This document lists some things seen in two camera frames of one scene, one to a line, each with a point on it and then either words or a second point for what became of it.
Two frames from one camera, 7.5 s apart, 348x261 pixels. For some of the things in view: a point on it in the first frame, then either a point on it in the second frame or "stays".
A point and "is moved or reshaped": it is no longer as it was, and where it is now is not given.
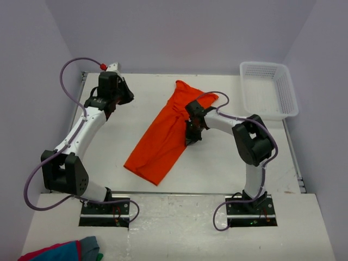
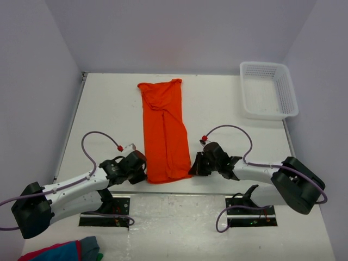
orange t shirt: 163,140 is moved or reshaped
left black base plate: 113,212 stays
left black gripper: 124,91 → 138,176
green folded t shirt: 99,256 stays
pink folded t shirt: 31,256 stays
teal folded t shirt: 68,253 stays
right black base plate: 250,212 stays
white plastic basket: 267,89 stays
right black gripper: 194,128 → 200,167
